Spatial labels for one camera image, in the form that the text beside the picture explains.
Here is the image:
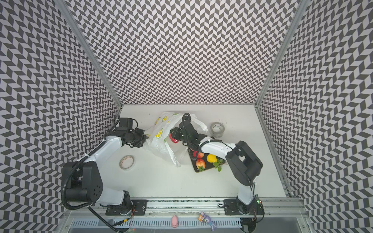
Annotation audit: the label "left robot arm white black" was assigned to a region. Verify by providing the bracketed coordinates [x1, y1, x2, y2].
[61, 115, 147, 215]

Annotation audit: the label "aluminium corner post right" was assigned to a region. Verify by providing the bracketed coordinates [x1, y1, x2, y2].
[255, 0, 311, 108]

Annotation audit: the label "fake lemon branch green leaves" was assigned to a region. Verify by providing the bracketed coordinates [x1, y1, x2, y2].
[207, 154, 225, 172]

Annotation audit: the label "aluminium corner post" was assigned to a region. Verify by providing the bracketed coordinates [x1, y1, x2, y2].
[53, 0, 123, 107]
[255, 0, 311, 108]

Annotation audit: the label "black square tray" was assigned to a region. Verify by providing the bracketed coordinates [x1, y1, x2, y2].
[187, 148, 227, 172]

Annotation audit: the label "aluminium corner post left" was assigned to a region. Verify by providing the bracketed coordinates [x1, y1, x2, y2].
[53, 0, 123, 107]

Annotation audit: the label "pink small toy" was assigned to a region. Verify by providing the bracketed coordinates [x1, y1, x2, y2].
[171, 215, 179, 228]

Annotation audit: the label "red yellow fake strawberry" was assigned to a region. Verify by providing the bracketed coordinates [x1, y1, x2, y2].
[196, 158, 206, 172]

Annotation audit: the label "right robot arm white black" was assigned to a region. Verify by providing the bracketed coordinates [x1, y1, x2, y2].
[170, 114, 263, 215]

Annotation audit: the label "white masking tape roll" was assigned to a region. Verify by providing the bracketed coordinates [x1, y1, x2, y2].
[119, 155, 135, 170]

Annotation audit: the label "clear packing tape roll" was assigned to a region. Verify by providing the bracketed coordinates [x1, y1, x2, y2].
[210, 122, 225, 138]

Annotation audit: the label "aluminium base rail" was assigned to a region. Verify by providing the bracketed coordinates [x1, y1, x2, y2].
[58, 196, 308, 219]

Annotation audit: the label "white plastic bag lemon print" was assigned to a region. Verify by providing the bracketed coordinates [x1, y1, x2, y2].
[142, 112, 209, 168]

